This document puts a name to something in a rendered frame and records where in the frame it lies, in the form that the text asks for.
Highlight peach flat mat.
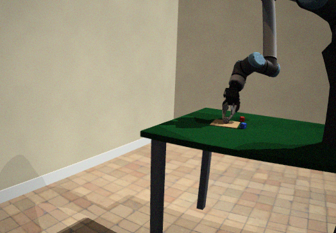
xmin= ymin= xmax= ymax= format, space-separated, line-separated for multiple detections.
xmin=210 ymin=119 xmax=240 ymax=128

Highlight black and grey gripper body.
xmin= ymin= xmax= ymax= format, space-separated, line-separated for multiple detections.
xmin=223 ymin=80 xmax=242 ymax=106

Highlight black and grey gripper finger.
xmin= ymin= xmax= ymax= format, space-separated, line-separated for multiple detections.
xmin=228 ymin=102 xmax=240 ymax=120
xmin=223 ymin=100 xmax=229 ymax=117

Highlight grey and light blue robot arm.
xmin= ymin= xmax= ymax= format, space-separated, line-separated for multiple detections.
xmin=229 ymin=0 xmax=336 ymax=89

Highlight blue die with white pips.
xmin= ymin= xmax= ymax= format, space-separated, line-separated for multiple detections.
xmin=240 ymin=123 xmax=247 ymax=129

